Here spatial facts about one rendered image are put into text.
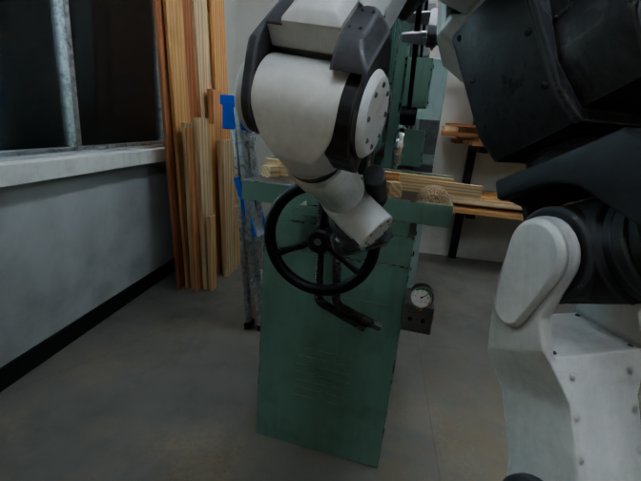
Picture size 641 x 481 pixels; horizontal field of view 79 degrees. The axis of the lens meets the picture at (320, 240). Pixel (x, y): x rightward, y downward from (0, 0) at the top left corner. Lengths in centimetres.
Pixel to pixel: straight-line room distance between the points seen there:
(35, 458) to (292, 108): 147
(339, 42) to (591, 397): 47
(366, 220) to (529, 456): 37
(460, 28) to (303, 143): 32
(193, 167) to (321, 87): 207
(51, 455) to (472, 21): 160
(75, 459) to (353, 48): 148
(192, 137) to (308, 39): 204
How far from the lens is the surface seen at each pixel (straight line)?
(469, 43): 59
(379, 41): 36
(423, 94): 139
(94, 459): 159
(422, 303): 108
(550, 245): 49
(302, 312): 123
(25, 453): 169
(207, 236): 245
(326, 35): 37
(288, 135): 37
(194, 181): 241
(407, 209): 107
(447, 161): 357
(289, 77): 37
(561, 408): 56
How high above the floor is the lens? 108
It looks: 17 degrees down
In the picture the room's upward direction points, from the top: 5 degrees clockwise
